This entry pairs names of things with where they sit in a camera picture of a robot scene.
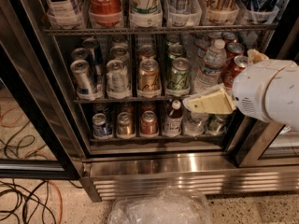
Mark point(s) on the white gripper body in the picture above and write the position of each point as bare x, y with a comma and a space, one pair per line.
251, 88

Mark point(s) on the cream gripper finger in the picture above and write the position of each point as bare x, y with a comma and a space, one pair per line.
214, 100
256, 56

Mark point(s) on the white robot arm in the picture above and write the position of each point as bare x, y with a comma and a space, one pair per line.
267, 90

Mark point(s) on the front red coke can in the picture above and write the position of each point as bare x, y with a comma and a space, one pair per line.
238, 64

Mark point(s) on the green can bottom shelf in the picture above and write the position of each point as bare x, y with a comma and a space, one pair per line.
217, 124

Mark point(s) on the green can shelf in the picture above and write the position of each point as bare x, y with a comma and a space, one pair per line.
217, 124
178, 75

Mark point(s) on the clear water bottle middle shelf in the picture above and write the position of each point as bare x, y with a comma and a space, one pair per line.
211, 66

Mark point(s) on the clear water bottle shelf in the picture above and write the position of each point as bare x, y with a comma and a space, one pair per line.
194, 123
211, 66

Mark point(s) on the clear water bottle bottom shelf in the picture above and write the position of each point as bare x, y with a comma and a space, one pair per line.
194, 123

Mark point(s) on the green can middle shelf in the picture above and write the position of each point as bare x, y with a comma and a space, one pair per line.
178, 75

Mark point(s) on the copper can bottom shelf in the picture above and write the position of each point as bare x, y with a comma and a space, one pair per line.
148, 123

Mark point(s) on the gold can middle shelf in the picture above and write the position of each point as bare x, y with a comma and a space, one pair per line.
148, 75

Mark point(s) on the gold can shelf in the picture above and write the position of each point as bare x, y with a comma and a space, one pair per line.
148, 75
125, 123

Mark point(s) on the gold can bottom shelf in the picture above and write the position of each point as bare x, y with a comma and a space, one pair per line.
125, 123

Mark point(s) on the stainless steel display fridge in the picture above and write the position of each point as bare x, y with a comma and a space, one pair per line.
42, 47

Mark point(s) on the blue silver can bottom shelf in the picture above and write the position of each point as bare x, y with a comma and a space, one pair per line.
101, 127

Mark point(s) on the rear blue redbull can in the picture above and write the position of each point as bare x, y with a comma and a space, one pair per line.
93, 46

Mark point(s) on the front silver redbull can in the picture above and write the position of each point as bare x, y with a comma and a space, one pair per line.
84, 77

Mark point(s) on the red coca-cola can top shelf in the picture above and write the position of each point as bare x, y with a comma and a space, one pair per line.
105, 11

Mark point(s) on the open glass fridge door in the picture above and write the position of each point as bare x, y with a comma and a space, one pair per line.
30, 148

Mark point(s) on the red juice bottle white cap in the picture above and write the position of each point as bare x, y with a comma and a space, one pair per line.
173, 119

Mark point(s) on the clear plastic bag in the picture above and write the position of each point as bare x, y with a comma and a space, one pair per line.
169, 206

